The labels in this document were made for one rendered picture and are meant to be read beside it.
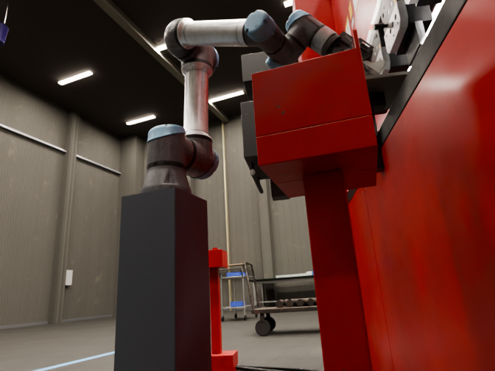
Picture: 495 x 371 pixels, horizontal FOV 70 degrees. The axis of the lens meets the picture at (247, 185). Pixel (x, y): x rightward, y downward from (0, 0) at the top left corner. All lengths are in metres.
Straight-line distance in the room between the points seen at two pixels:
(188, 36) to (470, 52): 0.88
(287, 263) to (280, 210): 1.72
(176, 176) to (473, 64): 0.77
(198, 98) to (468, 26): 0.91
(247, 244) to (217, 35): 11.17
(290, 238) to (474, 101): 11.21
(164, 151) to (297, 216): 10.74
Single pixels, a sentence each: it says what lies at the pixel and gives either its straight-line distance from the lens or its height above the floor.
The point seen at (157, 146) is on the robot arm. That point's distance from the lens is 1.09.
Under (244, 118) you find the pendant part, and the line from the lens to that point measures 2.15.
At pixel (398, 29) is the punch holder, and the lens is 1.17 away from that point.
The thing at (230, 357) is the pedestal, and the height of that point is 0.11.
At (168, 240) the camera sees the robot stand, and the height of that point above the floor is 0.63.
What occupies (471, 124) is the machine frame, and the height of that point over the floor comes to 0.69.
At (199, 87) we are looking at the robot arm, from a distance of 1.31.
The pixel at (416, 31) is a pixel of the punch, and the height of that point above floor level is 1.14.
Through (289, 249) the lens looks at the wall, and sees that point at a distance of 11.65.
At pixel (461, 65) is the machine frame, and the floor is 0.77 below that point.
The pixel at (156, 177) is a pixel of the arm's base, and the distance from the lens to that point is 1.04.
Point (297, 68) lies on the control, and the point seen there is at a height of 0.80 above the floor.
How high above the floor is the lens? 0.49
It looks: 17 degrees up
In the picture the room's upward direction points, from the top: 4 degrees counter-clockwise
